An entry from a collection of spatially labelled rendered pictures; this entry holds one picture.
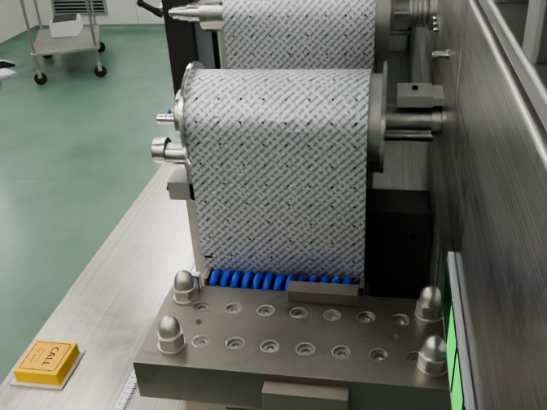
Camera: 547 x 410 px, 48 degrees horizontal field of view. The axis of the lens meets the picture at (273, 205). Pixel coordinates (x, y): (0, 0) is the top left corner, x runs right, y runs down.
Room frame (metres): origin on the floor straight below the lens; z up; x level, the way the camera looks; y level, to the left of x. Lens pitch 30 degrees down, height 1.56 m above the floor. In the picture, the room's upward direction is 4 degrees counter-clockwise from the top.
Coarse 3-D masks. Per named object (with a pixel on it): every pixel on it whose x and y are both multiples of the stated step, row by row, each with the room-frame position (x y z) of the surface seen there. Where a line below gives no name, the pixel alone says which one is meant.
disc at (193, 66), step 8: (192, 64) 0.82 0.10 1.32; (200, 64) 0.85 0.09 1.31; (192, 72) 0.81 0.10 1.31; (184, 80) 0.78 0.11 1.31; (184, 88) 0.77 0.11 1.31; (184, 96) 0.77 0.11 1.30; (184, 104) 0.76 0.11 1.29; (184, 112) 0.76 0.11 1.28; (184, 120) 0.76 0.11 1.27; (184, 128) 0.75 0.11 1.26; (184, 136) 0.75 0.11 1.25; (184, 144) 0.75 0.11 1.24; (184, 152) 0.75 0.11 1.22
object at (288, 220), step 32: (224, 192) 0.75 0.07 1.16; (256, 192) 0.74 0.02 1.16; (288, 192) 0.73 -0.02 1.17; (320, 192) 0.72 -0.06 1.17; (352, 192) 0.71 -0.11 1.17; (224, 224) 0.75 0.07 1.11; (256, 224) 0.74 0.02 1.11; (288, 224) 0.73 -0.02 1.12; (320, 224) 0.72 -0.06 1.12; (352, 224) 0.71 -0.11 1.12; (224, 256) 0.75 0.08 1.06; (256, 256) 0.74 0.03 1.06; (288, 256) 0.73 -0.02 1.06; (320, 256) 0.72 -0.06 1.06; (352, 256) 0.71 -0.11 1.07
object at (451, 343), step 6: (450, 312) 0.42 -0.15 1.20; (450, 318) 0.42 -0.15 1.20; (450, 324) 0.42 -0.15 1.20; (450, 330) 0.41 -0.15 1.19; (450, 336) 0.41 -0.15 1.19; (450, 342) 0.40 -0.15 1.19; (450, 348) 0.40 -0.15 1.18; (450, 354) 0.40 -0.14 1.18; (450, 360) 0.39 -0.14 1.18; (450, 366) 0.39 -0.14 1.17; (450, 372) 0.39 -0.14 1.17; (450, 378) 0.38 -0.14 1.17; (450, 384) 0.38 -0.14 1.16
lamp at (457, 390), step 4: (456, 360) 0.36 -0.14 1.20; (456, 364) 0.36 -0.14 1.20; (456, 368) 0.36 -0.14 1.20; (456, 372) 0.36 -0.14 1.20; (456, 376) 0.36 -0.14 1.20; (456, 380) 0.35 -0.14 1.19; (460, 380) 0.34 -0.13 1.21; (456, 384) 0.35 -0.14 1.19; (460, 384) 0.33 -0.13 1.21; (456, 388) 0.35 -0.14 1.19; (460, 388) 0.33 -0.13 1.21; (452, 392) 0.36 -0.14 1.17; (456, 392) 0.35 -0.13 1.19; (460, 392) 0.33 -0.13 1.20; (452, 396) 0.36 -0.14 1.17; (456, 396) 0.34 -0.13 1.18; (460, 396) 0.33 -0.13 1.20; (452, 400) 0.36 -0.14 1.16; (456, 400) 0.34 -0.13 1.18; (460, 400) 0.32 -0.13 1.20; (452, 404) 0.36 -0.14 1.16; (456, 404) 0.34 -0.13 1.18; (460, 404) 0.32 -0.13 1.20; (456, 408) 0.34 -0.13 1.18; (460, 408) 0.32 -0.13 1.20
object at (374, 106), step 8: (376, 80) 0.76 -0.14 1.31; (376, 88) 0.74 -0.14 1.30; (376, 96) 0.73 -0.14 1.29; (368, 104) 0.73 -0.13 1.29; (376, 104) 0.72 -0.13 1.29; (368, 112) 0.72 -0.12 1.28; (376, 112) 0.72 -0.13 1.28; (368, 120) 0.72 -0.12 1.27; (376, 120) 0.71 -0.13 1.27; (368, 128) 0.71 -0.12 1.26; (376, 128) 0.71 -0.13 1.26; (368, 136) 0.71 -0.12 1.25; (376, 136) 0.71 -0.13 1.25; (368, 144) 0.72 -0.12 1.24; (376, 144) 0.71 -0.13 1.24; (368, 152) 0.72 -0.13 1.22; (376, 152) 0.72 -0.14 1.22; (368, 160) 0.74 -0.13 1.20; (376, 160) 0.74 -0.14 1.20
